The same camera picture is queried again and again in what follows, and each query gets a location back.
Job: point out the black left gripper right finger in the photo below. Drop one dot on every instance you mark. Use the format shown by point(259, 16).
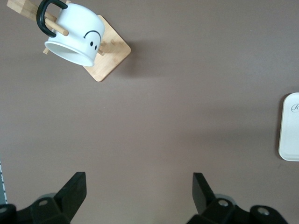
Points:
point(208, 205)

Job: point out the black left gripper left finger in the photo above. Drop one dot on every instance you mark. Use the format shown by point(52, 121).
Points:
point(67, 203)

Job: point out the wooden cup rack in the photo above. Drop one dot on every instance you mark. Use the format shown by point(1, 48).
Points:
point(112, 53)

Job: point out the cream rectangular tray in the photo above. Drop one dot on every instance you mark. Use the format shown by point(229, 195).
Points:
point(290, 128)

